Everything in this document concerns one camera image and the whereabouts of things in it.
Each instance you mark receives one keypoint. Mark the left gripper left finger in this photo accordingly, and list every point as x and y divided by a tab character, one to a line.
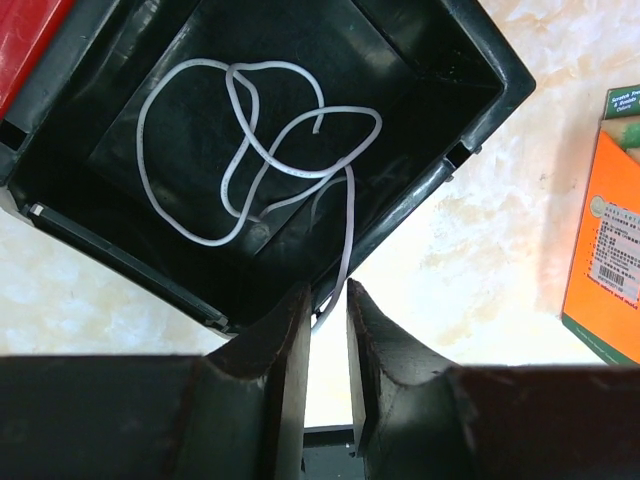
236	413

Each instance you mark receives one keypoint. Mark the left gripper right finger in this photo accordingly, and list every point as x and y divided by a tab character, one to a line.
418	415

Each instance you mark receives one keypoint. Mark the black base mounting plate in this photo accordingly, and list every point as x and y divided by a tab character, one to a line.
329	453

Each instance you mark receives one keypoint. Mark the sponge daddy package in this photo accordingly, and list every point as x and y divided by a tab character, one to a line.
601	303

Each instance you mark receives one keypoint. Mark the black plastic bin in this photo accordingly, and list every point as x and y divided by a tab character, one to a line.
212	151

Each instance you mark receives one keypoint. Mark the red plastic bin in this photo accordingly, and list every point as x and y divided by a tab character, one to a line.
27	28

